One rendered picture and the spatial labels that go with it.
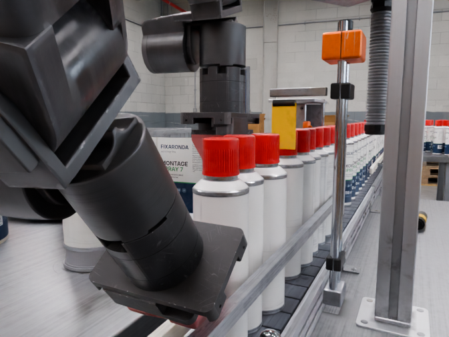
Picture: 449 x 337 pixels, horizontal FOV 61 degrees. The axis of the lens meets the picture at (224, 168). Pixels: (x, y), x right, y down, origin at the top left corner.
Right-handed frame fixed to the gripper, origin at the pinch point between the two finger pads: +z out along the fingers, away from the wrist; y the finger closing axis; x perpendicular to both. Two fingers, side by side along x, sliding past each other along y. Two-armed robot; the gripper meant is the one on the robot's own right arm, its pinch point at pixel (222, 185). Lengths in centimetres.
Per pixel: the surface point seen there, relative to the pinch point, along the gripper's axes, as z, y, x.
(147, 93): -66, -638, -484
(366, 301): 18.3, -13.9, 17.0
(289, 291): 13.7, -2.5, 8.5
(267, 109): -33, -732, -246
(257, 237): 3.5, 8.2, 7.9
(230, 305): 5.7, 18.6, 9.7
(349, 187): 8, -54, 9
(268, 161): -3.8, 3.8, 7.5
